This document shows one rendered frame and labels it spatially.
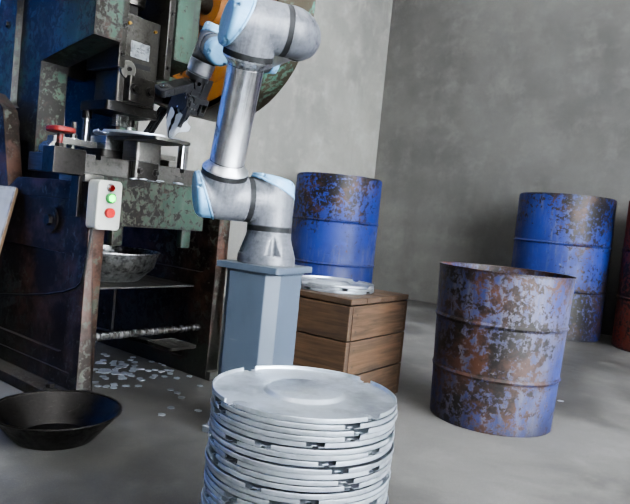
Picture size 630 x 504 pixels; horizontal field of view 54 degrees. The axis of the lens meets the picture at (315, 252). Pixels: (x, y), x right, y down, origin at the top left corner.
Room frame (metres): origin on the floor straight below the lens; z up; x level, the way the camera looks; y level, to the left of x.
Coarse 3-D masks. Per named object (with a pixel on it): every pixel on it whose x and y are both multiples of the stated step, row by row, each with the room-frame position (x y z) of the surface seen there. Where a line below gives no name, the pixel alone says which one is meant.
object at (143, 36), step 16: (128, 32) 2.01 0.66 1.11; (144, 32) 2.06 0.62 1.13; (128, 48) 2.02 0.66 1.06; (144, 48) 2.06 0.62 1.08; (128, 64) 2.01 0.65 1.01; (144, 64) 2.07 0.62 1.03; (96, 80) 2.06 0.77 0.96; (112, 80) 2.01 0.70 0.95; (128, 80) 2.00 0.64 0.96; (144, 80) 2.04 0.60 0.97; (96, 96) 2.06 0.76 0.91; (112, 96) 2.00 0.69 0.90; (128, 96) 2.00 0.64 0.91; (144, 96) 2.04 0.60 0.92
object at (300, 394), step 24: (216, 384) 0.96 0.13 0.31; (240, 384) 0.98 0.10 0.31; (264, 384) 0.99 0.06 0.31; (288, 384) 0.98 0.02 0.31; (312, 384) 1.00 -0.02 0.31; (336, 384) 1.03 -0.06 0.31; (240, 408) 0.85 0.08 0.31; (264, 408) 0.87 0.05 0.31; (288, 408) 0.88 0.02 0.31; (312, 408) 0.89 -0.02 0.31; (336, 408) 0.90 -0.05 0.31; (360, 408) 0.91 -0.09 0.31; (384, 408) 0.92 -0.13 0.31
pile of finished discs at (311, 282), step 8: (304, 280) 2.10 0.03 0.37; (312, 280) 2.12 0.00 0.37; (320, 280) 2.09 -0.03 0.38; (328, 280) 2.12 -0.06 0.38; (336, 280) 2.15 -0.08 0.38; (344, 280) 2.24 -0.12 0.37; (352, 280) 2.24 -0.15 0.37; (304, 288) 2.01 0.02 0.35; (312, 288) 1.99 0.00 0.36; (320, 288) 1.98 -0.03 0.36; (328, 288) 1.98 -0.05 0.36; (336, 288) 1.98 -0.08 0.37; (344, 288) 1.98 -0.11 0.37; (352, 288) 1.99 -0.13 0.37; (360, 288) 2.01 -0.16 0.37; (368, 288) 2.04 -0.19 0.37
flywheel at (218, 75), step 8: (216, 0) 2.33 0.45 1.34; (224, 0) 2.33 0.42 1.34; (216, 8) 2.33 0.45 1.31; (200, 16) 2.38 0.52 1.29; (208, 16) 2.35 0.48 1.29; (216, 16) 2.33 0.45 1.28; (200, 24) 2.38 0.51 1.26; (184, 72) 2.48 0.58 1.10; (216, 72) 2.36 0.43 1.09; (224, 72) 2.33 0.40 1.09; (216, 80) 2.36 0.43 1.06; (216, 88) 2.30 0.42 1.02; (208, 96) 2.33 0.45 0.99; (216, 96) 2.30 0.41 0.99; (208, 104) 2.38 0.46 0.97
